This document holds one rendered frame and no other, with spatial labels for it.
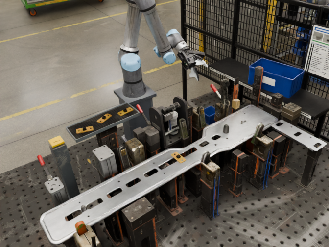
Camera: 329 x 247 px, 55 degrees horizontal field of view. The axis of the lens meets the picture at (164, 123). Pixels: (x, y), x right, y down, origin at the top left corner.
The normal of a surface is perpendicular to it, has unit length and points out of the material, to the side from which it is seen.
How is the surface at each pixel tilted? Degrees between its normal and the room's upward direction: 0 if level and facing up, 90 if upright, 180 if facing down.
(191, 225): 0
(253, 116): 0
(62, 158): 90
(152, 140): 90
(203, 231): 0
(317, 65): 90
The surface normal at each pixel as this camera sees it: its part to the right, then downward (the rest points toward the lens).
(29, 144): -0.06, -0.81
